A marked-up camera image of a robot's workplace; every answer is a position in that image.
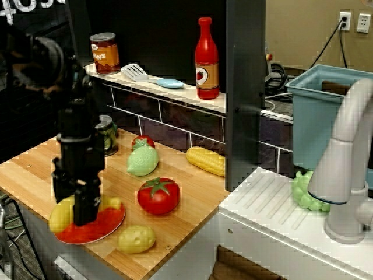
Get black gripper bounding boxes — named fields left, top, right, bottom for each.
left=51, top=134, right=105, bottom=227

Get yellow toy banana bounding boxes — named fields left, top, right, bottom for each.
left=48, top=195, right=122, bottom=234

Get red round plate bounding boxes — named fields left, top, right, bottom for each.
left=54, top=201, right=126, bottom=245

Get green labelled toy can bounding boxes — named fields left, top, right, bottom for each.
left=96, top=115, right=119, bottom=157

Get yellow toy potato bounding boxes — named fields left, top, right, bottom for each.
left=117, top=224, right=157, bottom=254

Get green toy lemon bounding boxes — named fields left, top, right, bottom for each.
left=126, top=145, right=160, bottom=177

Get red toy tomato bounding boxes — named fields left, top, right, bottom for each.
left=136, top=177, right=181, bottom=216

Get red toy strawberry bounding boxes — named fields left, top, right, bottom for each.
left=131, top=135, right=156, bottom=152

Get dark tiled backsplash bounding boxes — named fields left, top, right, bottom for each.
left=101, top=83, right=295, bottom=176

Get yellow toy corn cob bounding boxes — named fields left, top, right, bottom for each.
left=185, top=146, right=226, bottom=177

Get orange beans toy can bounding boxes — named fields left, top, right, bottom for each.
left=89, top=32, right=121, bottom=75

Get white kitchen shelf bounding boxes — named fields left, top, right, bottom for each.
left=83, top=62, right=227, bottom=114

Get red toy ketchup bottle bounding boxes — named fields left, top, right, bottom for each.
left=195, top=17, right=220, bottom=100

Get dark grey kitchen pillar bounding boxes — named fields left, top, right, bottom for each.
left=226, top=0, right=266, bottom=192

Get green toy grapes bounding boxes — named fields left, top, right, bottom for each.
left=292, top=170, right=332, bottom=212

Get light blue plastic bin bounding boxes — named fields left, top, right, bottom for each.
left=284, top=64, right=373, bottom=190

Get grey toy faucet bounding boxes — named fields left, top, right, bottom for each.
left=307, top=78, right=373, bottom=245

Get white spatula blue handle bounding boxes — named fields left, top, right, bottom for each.
left=121, top=63, right=185, bottom=89

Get black cable bundle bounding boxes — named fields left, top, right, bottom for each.
left=265, top=62, right=293, bottom=102

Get black plugged power cable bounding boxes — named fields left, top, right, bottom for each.
left=308, top=17, right=350, bottom=69

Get white wall outlet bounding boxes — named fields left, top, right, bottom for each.
left=357, top=13, right=372, bottom=33
left=339, top=11, right=351, bottom=32

